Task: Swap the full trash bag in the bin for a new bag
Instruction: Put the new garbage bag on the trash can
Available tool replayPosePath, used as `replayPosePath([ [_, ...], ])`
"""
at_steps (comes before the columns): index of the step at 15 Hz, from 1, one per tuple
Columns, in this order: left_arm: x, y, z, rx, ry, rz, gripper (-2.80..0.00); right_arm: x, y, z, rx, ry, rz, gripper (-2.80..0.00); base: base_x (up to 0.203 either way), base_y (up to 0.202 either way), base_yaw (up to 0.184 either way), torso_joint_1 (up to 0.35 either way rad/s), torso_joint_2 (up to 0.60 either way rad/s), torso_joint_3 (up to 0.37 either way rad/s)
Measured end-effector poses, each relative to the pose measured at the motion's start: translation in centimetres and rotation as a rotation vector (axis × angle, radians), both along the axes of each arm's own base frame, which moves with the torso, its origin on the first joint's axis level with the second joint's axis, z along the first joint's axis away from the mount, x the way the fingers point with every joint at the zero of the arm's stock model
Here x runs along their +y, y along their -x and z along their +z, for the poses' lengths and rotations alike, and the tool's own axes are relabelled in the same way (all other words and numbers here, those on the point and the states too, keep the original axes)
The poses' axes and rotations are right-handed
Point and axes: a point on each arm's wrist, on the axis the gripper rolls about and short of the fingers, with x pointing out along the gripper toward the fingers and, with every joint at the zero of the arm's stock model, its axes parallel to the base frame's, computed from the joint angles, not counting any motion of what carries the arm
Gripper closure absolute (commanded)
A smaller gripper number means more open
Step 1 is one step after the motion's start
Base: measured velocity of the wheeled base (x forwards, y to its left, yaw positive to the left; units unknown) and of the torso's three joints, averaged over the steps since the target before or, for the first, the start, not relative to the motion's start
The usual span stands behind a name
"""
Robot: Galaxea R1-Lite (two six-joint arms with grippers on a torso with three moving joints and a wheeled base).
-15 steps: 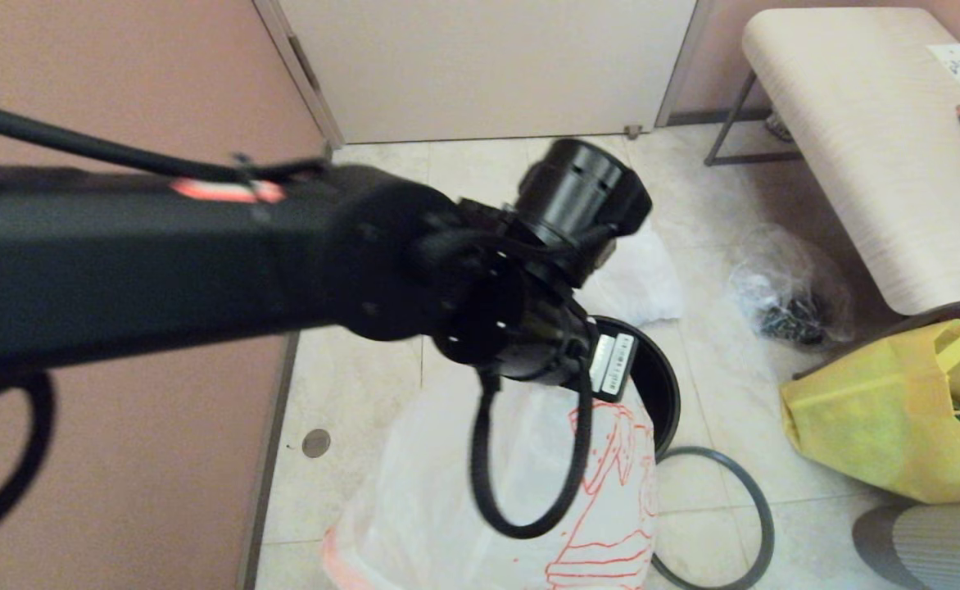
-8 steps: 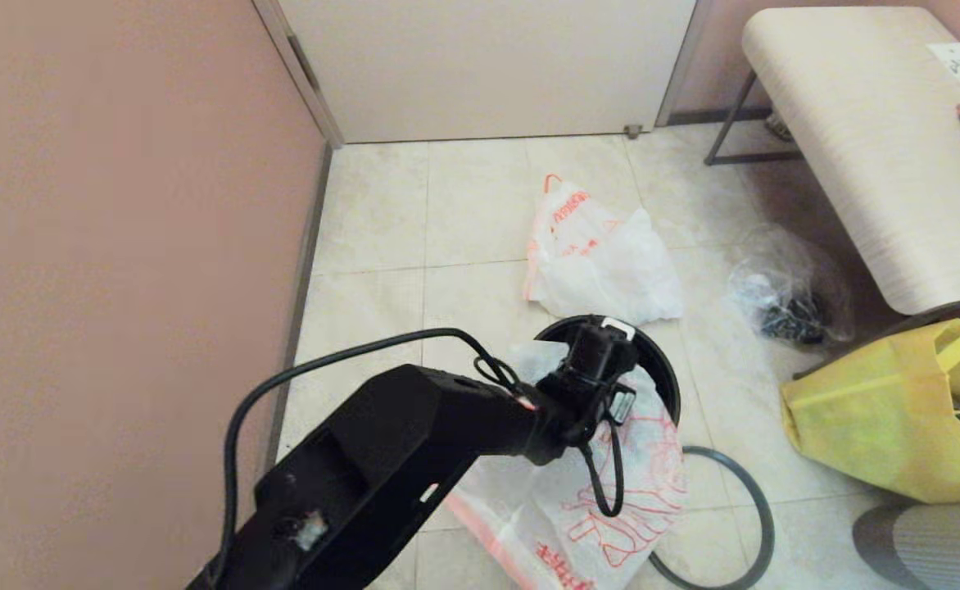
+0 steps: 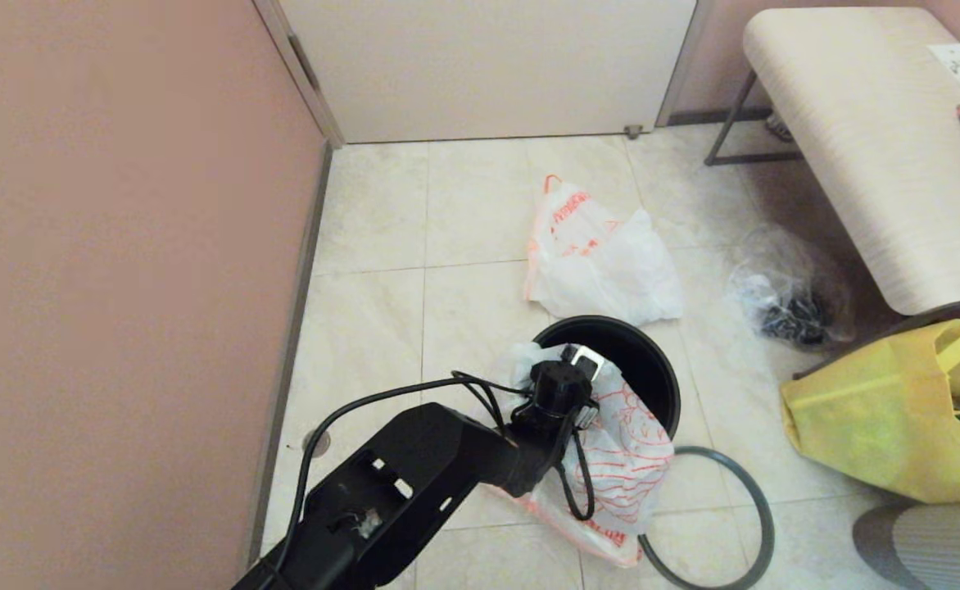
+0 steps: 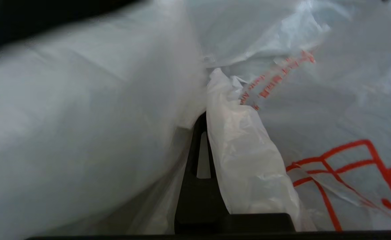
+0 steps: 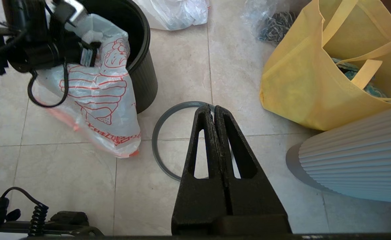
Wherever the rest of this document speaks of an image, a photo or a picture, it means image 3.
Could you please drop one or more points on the clear plastic bag black contents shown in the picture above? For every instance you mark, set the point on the clear plastic bag black contents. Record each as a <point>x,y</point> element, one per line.
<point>775,287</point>

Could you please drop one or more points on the white red-print trash bag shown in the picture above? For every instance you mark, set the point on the white red-print trash bag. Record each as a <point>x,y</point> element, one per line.
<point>627,475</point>
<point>603,270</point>

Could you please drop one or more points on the black trash bin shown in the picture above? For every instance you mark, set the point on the black trash bin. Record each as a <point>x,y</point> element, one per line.
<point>652,377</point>

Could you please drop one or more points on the shoe under table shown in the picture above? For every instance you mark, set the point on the shoe under table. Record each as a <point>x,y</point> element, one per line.
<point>777,129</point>

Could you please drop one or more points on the yellow fabric bag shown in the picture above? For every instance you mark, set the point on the yellow fabric bag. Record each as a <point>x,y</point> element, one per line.
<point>873,410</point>

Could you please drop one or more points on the small metal door stop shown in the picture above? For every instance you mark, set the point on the small metal door stop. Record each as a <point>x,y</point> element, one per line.
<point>632,132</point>

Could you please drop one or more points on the round metal floor drain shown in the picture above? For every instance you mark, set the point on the round metal floor drain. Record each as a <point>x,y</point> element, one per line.
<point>316,442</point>

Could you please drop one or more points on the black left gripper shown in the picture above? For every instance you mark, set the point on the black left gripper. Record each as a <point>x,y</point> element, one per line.
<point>550,438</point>

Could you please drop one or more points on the dark metal table frame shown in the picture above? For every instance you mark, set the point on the dark metal table frame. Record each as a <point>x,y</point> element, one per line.
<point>750,160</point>

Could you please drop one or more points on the beige wood-grain table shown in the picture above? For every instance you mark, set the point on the beige wood-grain table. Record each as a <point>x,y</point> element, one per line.
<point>857,147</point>

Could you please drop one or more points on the grey striped rounded object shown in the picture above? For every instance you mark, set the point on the grey striped rounded object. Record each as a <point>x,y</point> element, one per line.
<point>939,549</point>

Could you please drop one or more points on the dark wall baseboard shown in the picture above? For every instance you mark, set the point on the dark wall baseboard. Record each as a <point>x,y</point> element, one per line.
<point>292,344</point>

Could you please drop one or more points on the white door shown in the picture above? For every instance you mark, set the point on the white door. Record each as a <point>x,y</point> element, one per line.
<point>488,65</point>

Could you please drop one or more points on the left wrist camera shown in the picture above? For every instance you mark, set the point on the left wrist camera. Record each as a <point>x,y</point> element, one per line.
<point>558,389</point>

